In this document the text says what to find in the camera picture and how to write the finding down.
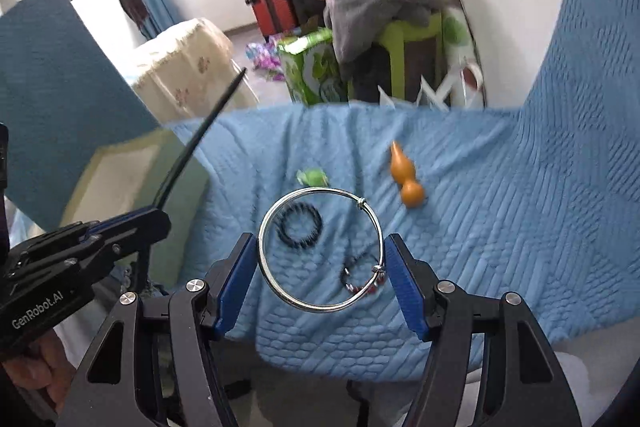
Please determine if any silver ring bangle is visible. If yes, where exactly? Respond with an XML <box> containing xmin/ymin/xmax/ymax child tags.
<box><xmin>257</xmin><ymin>187</ymin><xmax>388</xmax><ymax>314</ymax></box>

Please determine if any black coil hair tie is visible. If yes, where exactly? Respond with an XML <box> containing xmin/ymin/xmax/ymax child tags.
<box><xmin>274</xmin><ymin>200</ymin><xmax>324</xmax><ymax>251</ymax></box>

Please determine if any orange gourd ornament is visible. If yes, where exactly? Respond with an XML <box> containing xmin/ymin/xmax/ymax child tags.
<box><xmin>390</xmin><ymin>141</ymin><xmax>426</xmax><ymax>208</ymax></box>

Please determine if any green hat hair clip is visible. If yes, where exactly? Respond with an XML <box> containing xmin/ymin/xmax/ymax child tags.
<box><xmin>296</xmin><ymin>168</ymin><xmax>330</xmax><ymax>187</ymax></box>

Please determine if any pale green box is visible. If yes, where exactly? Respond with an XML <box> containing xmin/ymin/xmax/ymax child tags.
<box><xmin>61</xmin><ymin>129</ymin><xmax>209</xmax><ymax>288</ymax></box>

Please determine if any black hair stick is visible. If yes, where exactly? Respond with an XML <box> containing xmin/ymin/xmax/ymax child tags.
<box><xmin>152</xmin><ymin>68</ymin><xmax>247</xmax><ymax>210</ymax></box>

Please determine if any person left hand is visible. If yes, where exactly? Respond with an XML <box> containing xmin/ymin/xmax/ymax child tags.
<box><xmin>2</xmin><ymin>329</ymin><xmax>76</xmax><ymax>413</ymax></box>

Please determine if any floral rolled mat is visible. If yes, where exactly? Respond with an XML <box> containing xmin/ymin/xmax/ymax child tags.
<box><xmin>436</xmin><ymin>0</ymin><xmax>486</xmax><ymax>109</ymax></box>

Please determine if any cream lace covered furniture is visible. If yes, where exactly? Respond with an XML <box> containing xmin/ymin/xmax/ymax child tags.
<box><xmin>124</xmin><ymin>18</ymin><xmax>240</xmax><ymax>124</ymax></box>

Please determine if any purple patterned cloth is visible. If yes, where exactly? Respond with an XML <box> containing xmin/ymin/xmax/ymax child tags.
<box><xmin>245</xmin><ymin>38</ymin><xmax>285</xmax><ymax>81</ymax></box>

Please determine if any green cardboard carton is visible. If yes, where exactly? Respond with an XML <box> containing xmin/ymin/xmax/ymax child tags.
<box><xmin>277</xmin><ymin>28</ymin><xmax>348</xmax><ymax>106</ymax></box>

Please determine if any green plastic stool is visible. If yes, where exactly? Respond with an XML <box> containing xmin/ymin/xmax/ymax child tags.
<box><xmin>347</xmin><ymin>12</ymin><xmax>446</xmax><ymax>103</ymax></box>

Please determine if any red suitcase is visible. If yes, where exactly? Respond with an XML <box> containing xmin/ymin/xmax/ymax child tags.
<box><xmin>245</xmin><ymin>0</ymin><xmax>298</xmax><ymax>39</ymax></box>

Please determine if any grey fleece garment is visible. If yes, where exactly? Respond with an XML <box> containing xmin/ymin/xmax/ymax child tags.
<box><xmin>324</xmin><ymin>0</ymin><xmax>444</xmax><ymax>64</ymax></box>

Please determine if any white bag with straps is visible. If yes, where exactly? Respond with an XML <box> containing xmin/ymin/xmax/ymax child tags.
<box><xmin>378</xmin><ymin>74</ymin><xmax>468</xmax><ymax>112</ymax></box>

